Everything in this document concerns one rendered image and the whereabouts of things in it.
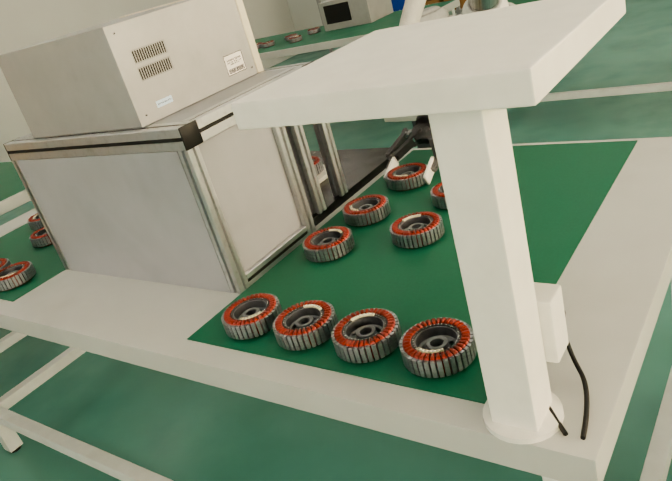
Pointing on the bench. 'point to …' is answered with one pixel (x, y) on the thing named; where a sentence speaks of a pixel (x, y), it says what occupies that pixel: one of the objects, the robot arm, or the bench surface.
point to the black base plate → (371, 161)
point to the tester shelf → (47, 148)
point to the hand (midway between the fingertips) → (408, 175)
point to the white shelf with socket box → (470, 165)
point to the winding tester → (134, 66)
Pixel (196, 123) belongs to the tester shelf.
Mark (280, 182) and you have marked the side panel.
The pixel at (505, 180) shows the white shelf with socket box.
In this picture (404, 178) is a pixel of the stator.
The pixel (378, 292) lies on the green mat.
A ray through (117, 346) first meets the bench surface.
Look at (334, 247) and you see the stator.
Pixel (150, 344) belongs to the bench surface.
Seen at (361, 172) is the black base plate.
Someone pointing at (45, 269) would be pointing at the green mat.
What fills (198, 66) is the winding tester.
